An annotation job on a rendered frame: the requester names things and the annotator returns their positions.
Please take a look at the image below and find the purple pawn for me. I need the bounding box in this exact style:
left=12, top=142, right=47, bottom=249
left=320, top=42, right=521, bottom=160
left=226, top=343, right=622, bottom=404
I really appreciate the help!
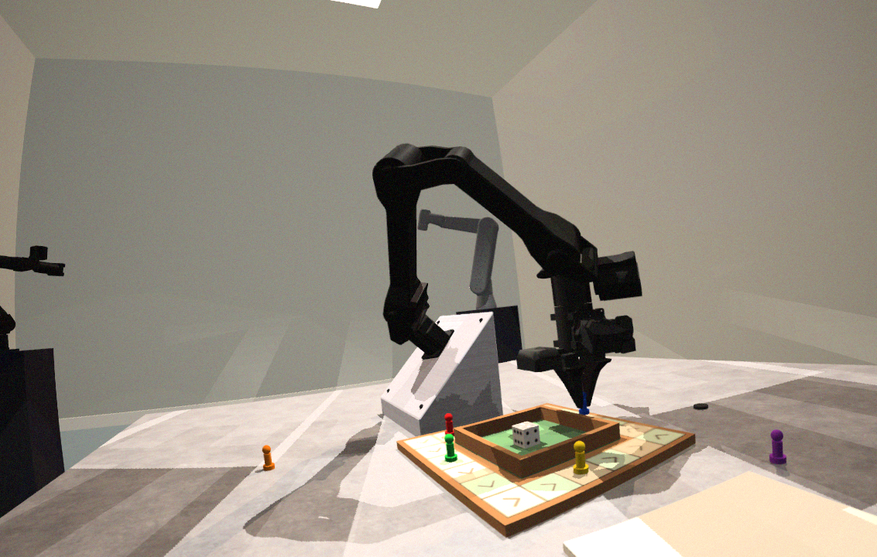
left=769, top=429, right=786, bottom=465

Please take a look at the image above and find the wooden game board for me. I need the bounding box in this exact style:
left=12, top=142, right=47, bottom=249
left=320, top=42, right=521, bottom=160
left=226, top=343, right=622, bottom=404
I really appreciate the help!
left=396, top=413, right=696, bottom=538

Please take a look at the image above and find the yellow pawn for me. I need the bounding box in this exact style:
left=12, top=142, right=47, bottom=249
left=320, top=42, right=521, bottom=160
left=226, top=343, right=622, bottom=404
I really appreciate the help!
left=573, top=441, right=589, bottom=475

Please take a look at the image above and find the orange game pawn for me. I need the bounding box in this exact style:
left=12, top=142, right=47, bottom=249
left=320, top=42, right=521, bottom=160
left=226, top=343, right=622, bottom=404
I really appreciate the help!
left=262, top=445, right=275, bottom=471

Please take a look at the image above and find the blue game pawn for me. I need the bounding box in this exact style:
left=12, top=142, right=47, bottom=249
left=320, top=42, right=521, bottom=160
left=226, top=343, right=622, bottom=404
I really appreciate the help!
left=578, top=392, right=590, bottom=415

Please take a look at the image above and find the beige six-sided die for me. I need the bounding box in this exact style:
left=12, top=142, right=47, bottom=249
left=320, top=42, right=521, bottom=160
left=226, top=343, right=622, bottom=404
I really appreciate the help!
left=512, top=422, right=540, bottom=449

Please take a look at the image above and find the green pawn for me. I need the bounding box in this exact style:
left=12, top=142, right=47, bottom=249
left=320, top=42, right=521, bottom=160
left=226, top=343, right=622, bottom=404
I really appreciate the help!
left=444, top=434, right=458, bottom=462

